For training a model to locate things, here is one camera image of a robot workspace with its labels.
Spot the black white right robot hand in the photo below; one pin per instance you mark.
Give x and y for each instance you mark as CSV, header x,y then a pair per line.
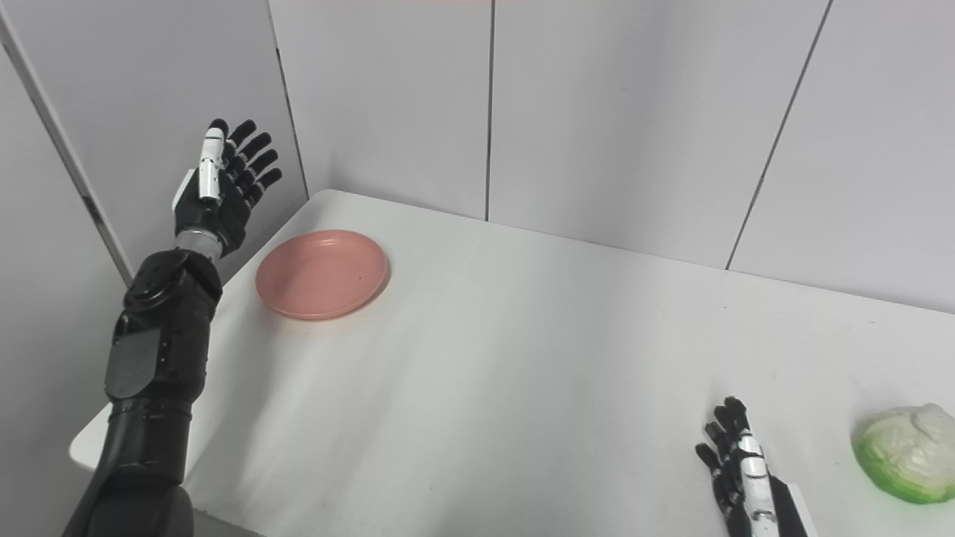
x,y
780,514

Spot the pink round plate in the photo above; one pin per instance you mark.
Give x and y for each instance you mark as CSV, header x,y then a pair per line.
x,y
322,274

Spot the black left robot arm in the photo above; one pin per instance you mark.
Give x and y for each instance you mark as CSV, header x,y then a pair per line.
x,y
157,388

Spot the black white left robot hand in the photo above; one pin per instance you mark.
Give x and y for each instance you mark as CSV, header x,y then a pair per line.
x,y
224,212

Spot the green white toy cabbage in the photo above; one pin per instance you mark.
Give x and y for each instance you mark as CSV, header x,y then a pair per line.
x,y
906,455

